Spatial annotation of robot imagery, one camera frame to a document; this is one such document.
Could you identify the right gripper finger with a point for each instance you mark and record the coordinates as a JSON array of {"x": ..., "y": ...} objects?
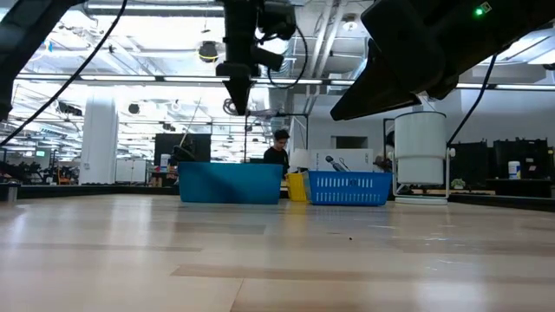
[{"x": 373, "y": 102}]

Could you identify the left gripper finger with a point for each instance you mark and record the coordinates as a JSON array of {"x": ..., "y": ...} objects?
[{"x": 240, "y": 93}]

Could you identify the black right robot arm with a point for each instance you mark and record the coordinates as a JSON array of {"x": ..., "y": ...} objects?
[{"x": 511, "y": 21}]

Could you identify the teal plastic bin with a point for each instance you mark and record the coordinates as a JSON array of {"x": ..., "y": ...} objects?
[{"x": 230, "y": 182}]

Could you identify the white box with microphone print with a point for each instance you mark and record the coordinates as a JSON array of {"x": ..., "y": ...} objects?
[{"x": 360, "y": 159}]

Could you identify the white cylinder on stand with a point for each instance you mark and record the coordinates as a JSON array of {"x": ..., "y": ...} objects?
[{"x": 419, "y": 147}]

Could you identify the black screen panel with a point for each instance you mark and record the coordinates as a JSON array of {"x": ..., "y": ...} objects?
[{"x": 201, "y": 147}]

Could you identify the person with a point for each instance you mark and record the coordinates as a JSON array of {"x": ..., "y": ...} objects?
[{"x": 276, "y": 156}]

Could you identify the blue slotted plastic basket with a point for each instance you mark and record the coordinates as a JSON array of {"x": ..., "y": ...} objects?
[{"x": 347, "y": 188}]

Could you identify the white wipes canister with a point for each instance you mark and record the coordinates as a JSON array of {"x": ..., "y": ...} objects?
[
  {"x": 514, "y": 170},
  {"x": 165, "y": 160}
]

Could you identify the yellow plastic container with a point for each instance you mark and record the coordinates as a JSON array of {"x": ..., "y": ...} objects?
[{"x": 297, "y": 187}]

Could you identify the long ceiling light bar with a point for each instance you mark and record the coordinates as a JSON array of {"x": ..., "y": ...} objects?
[{"x": 130, "y": 78}]

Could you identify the small black equipment rack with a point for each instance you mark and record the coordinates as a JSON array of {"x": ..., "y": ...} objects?
[{"x": 468, "y": 160}]

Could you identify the white square column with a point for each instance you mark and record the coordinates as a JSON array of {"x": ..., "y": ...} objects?
[{"x": 99, "y": 138}]

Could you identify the large black equipment rack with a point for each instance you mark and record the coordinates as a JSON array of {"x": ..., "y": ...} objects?
[{"x": 533, "y": 156}]

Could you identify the black ceiling-hung camera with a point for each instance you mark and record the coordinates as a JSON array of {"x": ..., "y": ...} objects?
[{"x": 209, "y": 51}]

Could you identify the silver spiral ceiling duct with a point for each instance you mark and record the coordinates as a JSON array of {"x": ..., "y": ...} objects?
[{"x": 277, "y": 104}]

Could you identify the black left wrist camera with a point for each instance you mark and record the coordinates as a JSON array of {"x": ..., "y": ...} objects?
[{"x": 277, "y": 21}]

